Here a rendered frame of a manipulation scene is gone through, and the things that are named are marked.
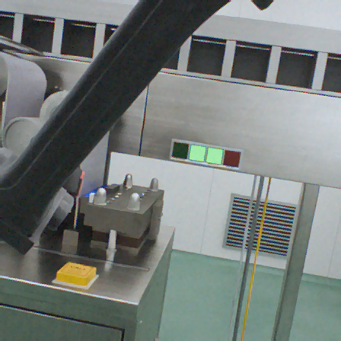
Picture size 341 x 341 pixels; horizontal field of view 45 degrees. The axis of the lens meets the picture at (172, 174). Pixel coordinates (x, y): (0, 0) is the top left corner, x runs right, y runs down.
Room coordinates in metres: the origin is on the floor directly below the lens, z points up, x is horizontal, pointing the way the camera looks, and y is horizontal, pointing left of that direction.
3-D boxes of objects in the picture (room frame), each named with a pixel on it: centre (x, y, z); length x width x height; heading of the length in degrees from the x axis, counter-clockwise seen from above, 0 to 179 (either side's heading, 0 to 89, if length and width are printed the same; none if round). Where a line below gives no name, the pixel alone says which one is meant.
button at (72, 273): (0.90, 0.18, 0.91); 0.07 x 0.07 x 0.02; 84
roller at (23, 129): (1.29, 0.42, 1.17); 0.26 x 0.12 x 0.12; 174
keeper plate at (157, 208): (1.30, 0.03, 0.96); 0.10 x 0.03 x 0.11; 174
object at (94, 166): (1.26, 0.25, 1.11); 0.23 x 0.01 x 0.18; 174
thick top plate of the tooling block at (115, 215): (1.29, 0.12, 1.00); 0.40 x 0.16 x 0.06; 174
